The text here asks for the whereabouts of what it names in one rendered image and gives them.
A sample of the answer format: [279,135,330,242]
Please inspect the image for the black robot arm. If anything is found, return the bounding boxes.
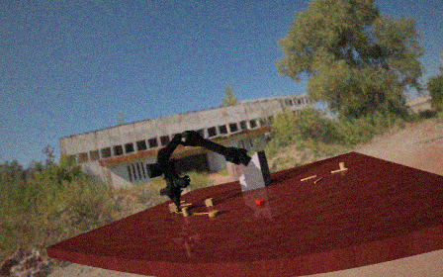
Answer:
[145,131,252,187]

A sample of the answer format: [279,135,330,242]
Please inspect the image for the small red block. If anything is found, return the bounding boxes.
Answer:
[255,199,266,205]

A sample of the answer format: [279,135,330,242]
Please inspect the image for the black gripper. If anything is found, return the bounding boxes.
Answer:
[159,173,187,207]

